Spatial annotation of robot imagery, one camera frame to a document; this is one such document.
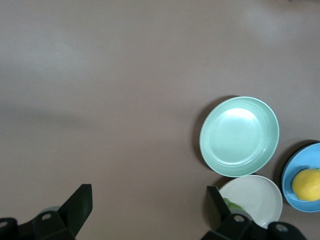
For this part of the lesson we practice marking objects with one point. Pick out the mint green plate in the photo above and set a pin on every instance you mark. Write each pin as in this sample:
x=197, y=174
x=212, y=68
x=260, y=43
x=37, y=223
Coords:
x=238, y=136

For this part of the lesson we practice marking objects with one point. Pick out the green lettuce leaf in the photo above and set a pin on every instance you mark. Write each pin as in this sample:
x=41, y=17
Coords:
x=233, y=205

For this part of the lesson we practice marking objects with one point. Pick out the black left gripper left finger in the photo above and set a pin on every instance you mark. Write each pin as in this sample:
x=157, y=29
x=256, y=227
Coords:
x=72, y=212

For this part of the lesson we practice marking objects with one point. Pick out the beige plate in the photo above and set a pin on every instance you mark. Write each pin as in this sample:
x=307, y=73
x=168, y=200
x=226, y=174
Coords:
x=260, y=200

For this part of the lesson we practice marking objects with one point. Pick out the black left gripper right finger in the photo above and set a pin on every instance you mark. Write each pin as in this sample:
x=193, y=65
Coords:
x=220, y=220

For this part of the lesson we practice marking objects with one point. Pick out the blue plate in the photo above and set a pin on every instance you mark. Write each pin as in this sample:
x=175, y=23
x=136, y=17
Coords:
x=291, y=175

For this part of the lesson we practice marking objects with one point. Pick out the yellow lemon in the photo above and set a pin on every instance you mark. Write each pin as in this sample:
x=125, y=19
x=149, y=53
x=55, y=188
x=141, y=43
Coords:
x=307, y=185

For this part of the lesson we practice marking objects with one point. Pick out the brown table cover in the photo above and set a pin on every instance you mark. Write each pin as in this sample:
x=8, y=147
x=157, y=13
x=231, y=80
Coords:
x=112, y=100

